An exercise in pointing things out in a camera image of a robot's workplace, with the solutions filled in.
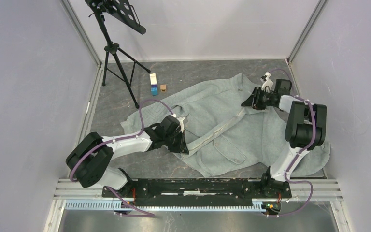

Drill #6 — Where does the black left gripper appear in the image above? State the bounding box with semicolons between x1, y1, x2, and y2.
164;129;189;155

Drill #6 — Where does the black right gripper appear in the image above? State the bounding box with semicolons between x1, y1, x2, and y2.
241;86;274;110

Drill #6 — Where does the grey zip-up jacket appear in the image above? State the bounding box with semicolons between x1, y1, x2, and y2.
120;72;331;178

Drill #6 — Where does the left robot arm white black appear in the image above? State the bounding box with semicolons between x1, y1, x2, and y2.
65;115;189;197

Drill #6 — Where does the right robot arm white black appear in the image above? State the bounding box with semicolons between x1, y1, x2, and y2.
241;79;327;197

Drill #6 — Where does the white and blue small box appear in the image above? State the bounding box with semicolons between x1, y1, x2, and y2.
149;73;158;96

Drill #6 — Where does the black music stand tripod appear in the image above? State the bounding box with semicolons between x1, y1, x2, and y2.
85;0;151;109

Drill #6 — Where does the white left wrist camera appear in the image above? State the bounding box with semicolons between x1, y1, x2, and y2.
172;114;187;133

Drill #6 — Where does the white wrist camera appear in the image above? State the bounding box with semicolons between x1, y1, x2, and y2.
261;72;274;92
172;114;187;133

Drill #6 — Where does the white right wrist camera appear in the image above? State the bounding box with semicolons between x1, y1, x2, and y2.
261;72;274;92

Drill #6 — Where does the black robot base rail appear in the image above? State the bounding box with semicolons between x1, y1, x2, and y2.
117;178;292;206

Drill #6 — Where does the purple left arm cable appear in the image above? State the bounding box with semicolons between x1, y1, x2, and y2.
70;98;177;219

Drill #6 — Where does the white slotted cable duct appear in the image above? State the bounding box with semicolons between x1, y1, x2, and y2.
64;199;278;213

